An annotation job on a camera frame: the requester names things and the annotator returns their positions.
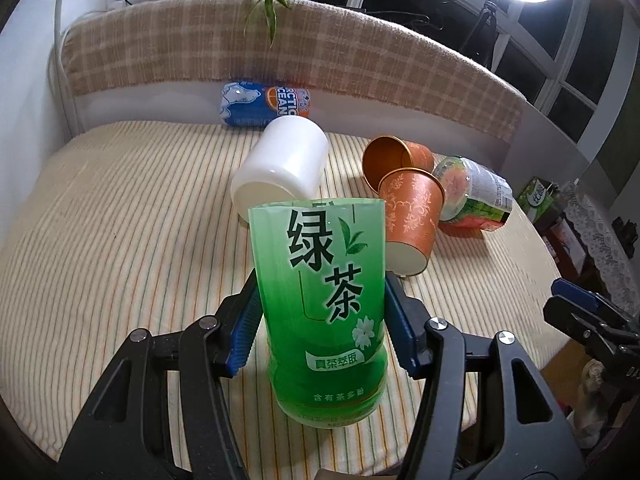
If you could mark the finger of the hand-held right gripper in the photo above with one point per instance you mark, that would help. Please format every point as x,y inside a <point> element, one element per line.
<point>582,310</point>

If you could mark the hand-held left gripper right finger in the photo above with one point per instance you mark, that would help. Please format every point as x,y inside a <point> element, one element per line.
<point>403,330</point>

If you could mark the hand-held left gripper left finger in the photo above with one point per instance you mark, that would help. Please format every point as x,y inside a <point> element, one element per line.
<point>242,327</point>

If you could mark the green bottle cup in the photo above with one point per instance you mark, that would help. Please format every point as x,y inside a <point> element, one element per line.
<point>322,305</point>

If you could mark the orange patterned paper cup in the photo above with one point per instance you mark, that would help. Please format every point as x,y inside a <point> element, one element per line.
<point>412,215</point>

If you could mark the clear fruit label bottle cup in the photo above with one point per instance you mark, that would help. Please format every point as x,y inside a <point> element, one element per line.
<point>475,195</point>

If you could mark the white plastic cup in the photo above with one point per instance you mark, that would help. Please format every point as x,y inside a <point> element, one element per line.
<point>282,162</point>

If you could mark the white lace cloth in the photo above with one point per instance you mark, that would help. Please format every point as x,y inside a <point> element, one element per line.
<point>597,245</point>

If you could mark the green tissue box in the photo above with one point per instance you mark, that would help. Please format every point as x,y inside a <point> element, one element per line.
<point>537,199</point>

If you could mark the blue and orange can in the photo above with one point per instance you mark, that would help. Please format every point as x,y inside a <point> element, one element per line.
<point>265,104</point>

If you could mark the checkered cloth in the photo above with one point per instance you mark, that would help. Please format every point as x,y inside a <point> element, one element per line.
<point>200,40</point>

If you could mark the black tripod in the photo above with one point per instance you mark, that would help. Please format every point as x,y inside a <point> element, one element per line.
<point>482,25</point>

